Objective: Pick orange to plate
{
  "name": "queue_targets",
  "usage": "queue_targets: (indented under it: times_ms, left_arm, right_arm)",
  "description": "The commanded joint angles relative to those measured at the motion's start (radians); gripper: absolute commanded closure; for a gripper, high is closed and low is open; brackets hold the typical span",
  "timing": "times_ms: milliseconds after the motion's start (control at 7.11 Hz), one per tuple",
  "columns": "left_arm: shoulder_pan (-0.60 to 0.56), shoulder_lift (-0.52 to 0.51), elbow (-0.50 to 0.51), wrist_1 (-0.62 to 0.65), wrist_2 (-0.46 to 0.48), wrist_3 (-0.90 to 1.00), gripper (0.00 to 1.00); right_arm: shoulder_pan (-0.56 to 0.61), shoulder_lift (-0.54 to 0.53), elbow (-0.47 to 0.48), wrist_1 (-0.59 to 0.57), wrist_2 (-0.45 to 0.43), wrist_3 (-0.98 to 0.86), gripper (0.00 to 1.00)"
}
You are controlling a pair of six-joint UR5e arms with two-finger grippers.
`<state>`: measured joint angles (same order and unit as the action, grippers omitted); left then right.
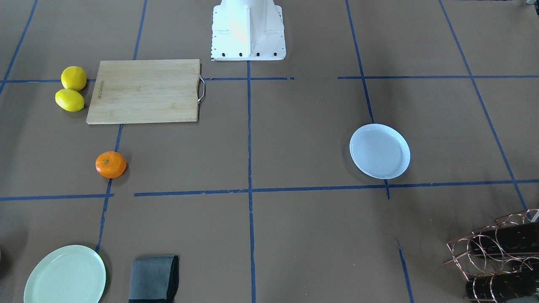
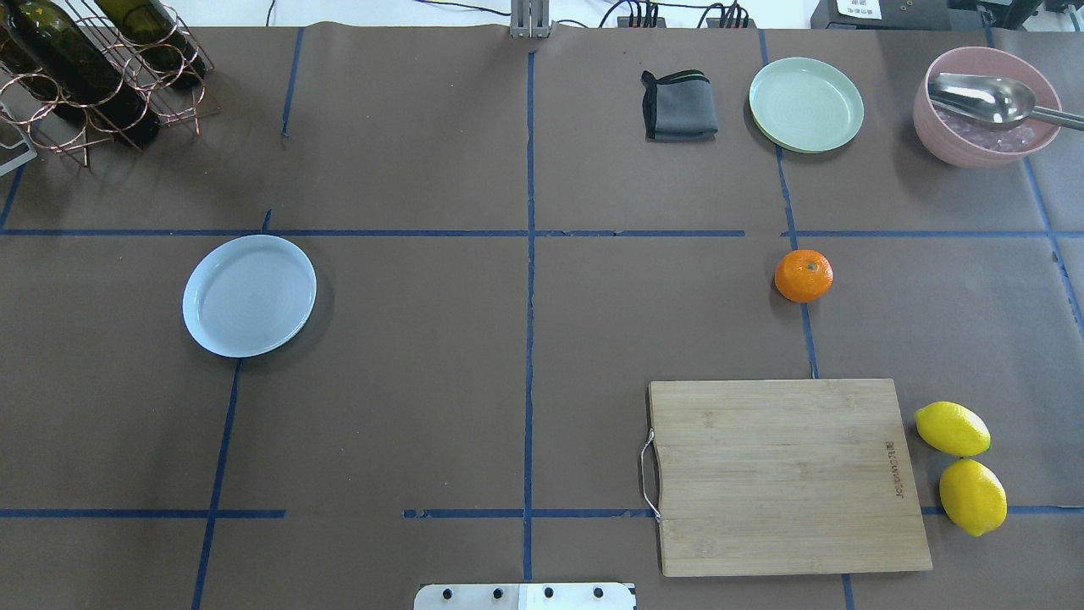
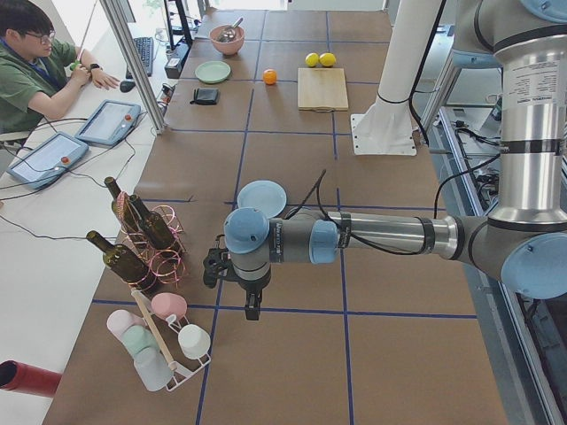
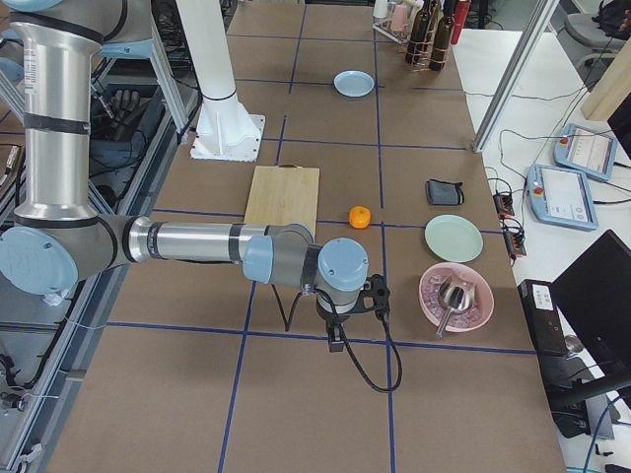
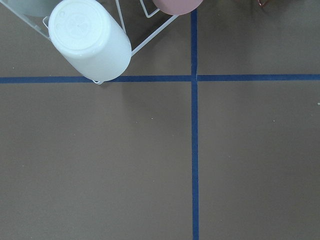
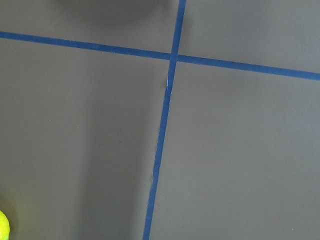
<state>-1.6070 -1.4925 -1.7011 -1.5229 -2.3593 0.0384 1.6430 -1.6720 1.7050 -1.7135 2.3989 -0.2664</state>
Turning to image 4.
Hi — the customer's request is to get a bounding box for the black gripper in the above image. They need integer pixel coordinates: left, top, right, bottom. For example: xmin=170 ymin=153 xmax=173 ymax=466
xmin=316 ymin=274 xmax=390 ymax=352

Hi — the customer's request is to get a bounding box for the orange fruit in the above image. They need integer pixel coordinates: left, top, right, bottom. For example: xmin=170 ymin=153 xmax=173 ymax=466
xmin=348 ymin=205 xmax=372 ymax=230

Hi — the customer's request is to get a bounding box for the light blue plate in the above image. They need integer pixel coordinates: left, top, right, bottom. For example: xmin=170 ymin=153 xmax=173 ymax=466
xmin=333 ymin=70 xmax=375 ymax=99

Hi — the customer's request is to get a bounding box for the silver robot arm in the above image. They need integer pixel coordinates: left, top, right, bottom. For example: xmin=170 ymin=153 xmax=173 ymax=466
xmin=1 ymin=1 xmax=389 ymax=352

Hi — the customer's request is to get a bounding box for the light green plate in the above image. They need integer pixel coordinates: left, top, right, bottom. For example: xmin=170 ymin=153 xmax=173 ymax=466
xmin=425 ymin=215 xmax=483 ymax=263

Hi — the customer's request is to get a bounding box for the metal scoop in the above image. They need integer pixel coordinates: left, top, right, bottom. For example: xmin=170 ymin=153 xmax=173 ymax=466
xmin=435 ymin=275 xmax=476 ymax=339

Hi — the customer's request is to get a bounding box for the pink bowl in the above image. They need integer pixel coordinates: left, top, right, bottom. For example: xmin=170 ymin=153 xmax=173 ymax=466
xmin=418 ymin=262 xmax=494 ymax=333

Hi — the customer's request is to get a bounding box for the wooden cutting board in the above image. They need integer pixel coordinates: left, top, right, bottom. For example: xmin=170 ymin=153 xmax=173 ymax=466
xmin=244 ymin=166 xmax=320 ymax=234

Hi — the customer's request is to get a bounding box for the dark grey folded cloth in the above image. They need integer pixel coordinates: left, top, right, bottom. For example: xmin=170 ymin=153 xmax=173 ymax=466
xmin=425 ymin=179 xmax=465 ymax=206

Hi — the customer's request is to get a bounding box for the black monitor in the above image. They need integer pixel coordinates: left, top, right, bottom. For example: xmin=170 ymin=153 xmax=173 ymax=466
xmin=550 ymin=230 xmax=630 ymax=373

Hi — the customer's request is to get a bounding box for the blue teach pendant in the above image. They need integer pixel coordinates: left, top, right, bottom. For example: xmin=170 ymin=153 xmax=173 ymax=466
xmin=526 ymin=164 xmax=598 ymax=231
xmin=553 ymin=123 xmax=618 ymax=182

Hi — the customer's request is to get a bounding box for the dark wine bottle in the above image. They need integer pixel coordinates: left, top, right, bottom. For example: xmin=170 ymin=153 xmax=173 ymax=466
xmin=429 ymin=0 xmax=456 ymax=71
xmin=405 ymin=1 xmax=431 ymax=64

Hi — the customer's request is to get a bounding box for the pink cup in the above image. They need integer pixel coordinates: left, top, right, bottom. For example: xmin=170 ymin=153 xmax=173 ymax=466
xmin=390 ymin=4 xmax=408 ymax=33

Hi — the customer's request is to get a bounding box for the red cylinder bottle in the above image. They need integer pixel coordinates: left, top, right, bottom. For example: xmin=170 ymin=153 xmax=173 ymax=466
xmin=451 ymin=0 xmax=471 ymax=45

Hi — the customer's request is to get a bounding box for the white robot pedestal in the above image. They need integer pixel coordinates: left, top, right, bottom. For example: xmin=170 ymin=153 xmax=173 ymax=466
xmin=176 ymin=0 xmax=265 ymax=163

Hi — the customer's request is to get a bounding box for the copper wire bottle rack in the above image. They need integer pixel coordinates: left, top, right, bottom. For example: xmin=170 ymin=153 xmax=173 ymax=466
xmin=409 ymin=30 xmax=436 ymax=72

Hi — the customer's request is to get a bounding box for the aluminium frame post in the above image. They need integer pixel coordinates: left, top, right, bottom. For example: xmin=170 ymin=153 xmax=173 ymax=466
xmin=472 ymin=0 xmax=560 ymax=153

